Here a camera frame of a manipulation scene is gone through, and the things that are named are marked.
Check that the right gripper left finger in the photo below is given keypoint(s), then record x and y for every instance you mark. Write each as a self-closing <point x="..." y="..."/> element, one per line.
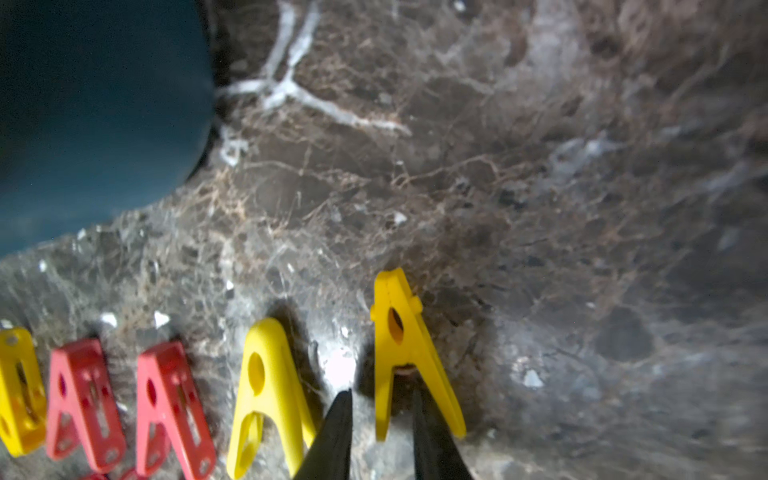
<point x="330" y="454"/>

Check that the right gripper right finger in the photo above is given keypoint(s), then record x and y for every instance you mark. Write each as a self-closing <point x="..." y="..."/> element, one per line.
<point x="435" y="453"/>

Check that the red clothespin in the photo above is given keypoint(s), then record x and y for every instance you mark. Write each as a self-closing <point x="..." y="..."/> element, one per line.
<point x="170" y="416"/>
<point x="82" y="410"/>

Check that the teal storage box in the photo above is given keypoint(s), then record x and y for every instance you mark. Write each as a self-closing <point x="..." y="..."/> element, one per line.
<point x="106" y="106"/>

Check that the yellow clothespin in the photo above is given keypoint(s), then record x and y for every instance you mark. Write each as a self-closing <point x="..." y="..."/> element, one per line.
<point x="402" y="339"/>
<point x="23" y="397"/>
<point x="269" y="386"/>

